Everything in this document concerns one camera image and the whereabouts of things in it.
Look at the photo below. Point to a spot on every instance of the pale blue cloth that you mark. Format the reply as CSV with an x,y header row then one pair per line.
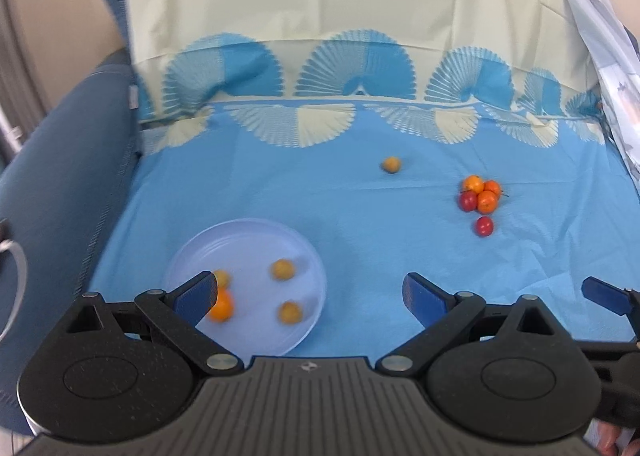
x,y
615,61

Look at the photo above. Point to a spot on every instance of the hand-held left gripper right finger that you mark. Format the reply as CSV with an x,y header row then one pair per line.
x,y
425,301

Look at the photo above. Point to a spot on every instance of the blue fabric sofa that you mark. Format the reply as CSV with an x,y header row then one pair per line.
x,y
60,186

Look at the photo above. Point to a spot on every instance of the person's right hand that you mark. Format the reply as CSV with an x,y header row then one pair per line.
x,y
612,441

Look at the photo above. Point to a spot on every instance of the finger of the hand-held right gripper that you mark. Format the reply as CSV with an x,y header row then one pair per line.
x,y
605,293

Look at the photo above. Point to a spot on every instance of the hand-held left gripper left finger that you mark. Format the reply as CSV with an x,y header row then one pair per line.
x,y
197,297

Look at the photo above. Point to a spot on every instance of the small red fruit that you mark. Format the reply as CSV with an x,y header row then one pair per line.
x,y
468,201
484,226

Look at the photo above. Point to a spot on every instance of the orange mandarin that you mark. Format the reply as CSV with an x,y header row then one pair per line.
x,y
473,183
221,307
493,187
487,202

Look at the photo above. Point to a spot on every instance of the light purple round plate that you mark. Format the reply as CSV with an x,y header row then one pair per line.
x,y
260,246

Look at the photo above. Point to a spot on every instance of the blue fan-print bedsheet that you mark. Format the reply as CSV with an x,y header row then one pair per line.
x,y
350,211

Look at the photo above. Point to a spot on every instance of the small yellow fruit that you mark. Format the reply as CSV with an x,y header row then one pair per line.
x,y
391,165
222,278
290,313
283,269

